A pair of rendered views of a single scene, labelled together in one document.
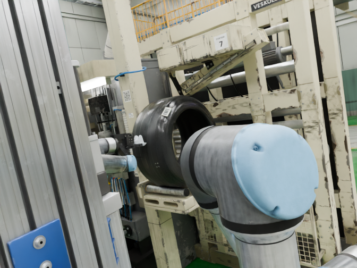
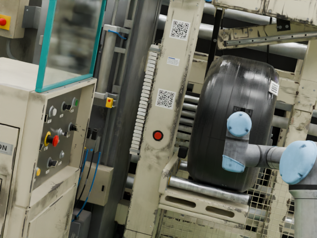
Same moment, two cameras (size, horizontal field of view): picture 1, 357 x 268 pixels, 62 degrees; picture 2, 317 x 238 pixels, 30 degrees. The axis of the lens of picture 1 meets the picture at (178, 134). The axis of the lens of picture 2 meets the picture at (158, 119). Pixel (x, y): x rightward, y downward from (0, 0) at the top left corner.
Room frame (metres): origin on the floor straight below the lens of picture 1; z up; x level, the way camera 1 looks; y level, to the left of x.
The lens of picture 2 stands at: (0.00, 1.72, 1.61)
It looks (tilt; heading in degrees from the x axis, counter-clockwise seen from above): 11 degrees down; 324
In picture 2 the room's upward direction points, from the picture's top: 12 degrees clockwise
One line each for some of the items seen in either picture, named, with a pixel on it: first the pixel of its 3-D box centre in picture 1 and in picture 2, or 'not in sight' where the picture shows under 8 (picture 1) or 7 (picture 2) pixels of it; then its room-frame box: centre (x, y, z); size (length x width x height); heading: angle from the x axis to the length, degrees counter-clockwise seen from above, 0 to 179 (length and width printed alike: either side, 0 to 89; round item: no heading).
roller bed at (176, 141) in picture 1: (188, 147); (181, 122); (2.28, -0.06, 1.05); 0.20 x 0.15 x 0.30; 46
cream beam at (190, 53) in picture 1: (202, 50); (282, 3); (1.98, -0.25, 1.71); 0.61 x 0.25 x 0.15; 46
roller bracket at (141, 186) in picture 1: (161, 181); (171, 171); (1.98, 0.17, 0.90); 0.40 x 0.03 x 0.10; 136
